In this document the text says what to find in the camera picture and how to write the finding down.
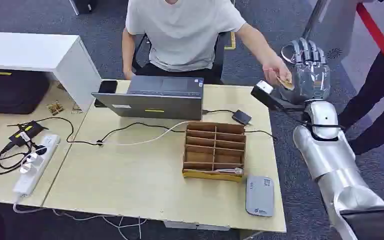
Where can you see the person's left hand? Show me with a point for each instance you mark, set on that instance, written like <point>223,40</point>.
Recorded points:
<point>274,70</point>

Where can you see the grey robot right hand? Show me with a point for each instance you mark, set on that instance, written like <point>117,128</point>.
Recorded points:
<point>313,81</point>

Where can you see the tan card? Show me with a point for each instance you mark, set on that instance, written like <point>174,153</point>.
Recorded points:
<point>286,84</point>

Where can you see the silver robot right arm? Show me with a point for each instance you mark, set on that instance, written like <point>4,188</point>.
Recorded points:
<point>328,155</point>

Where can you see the black office chair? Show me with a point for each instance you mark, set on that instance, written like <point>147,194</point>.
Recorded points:
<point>220,59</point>

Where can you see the small black adapter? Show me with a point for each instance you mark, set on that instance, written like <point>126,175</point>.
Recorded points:
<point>241,117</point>

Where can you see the metal pole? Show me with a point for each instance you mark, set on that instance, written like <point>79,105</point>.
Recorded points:
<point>313,18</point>

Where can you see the standing person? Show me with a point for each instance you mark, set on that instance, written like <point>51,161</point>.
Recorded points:
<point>374,99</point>

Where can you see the seated person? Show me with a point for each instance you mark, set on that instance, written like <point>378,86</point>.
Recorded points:
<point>182,33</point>

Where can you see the wooden card box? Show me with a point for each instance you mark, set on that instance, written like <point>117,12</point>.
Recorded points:
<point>214,152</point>

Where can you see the card with pale print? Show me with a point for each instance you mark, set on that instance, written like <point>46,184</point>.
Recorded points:
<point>229,171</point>

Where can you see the grey laptop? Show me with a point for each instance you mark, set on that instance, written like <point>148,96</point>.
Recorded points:
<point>159,101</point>

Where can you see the grey card reader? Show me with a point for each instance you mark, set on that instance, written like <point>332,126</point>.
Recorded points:
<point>260,196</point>

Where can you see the black smartphone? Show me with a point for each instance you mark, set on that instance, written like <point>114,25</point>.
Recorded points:
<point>107,86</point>

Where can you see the black cabinet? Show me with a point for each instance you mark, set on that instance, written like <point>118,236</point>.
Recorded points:
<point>83,6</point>

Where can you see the small golden part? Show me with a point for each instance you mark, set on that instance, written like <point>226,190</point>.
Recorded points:
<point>55,108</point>

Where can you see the black power brick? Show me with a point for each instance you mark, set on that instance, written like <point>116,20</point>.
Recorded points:
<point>26,132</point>

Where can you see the white power strip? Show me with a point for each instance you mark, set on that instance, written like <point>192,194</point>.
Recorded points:
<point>36,165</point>

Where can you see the white plug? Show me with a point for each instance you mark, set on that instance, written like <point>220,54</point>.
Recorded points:
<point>31,163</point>

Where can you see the black bag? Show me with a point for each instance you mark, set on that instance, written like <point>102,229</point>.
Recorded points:
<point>11,91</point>

